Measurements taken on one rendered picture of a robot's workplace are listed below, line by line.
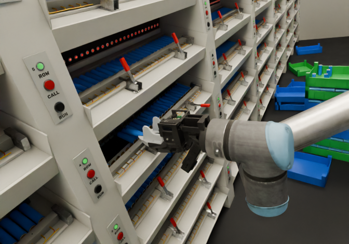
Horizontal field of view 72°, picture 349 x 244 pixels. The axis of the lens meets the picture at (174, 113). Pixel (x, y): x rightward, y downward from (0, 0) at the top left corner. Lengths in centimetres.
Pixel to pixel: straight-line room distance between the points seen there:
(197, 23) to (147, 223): 72
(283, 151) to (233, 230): 95
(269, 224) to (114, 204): 95
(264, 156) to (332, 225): 101
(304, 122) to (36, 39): 60
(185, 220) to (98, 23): 79
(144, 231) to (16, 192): 43
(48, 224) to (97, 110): 26
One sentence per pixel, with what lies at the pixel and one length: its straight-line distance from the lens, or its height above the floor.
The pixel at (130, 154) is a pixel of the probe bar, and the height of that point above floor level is 75.
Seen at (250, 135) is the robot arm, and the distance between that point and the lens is 49.
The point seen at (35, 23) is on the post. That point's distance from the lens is 47.
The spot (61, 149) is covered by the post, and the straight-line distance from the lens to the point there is 50.
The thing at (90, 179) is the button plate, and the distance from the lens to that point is 55.
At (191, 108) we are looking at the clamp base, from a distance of 91.
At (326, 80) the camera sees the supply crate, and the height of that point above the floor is 52.
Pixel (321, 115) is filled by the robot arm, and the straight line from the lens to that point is 69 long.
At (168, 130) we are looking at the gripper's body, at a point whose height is 84.
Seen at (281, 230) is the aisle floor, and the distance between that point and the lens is 140.
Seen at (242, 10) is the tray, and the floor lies 94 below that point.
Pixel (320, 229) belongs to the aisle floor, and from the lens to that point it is 144.
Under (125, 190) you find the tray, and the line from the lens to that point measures 65.
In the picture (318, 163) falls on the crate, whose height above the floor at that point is 0.
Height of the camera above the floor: 112
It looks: 26 degrees down
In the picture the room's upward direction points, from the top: 13 degrees counter-clockwise
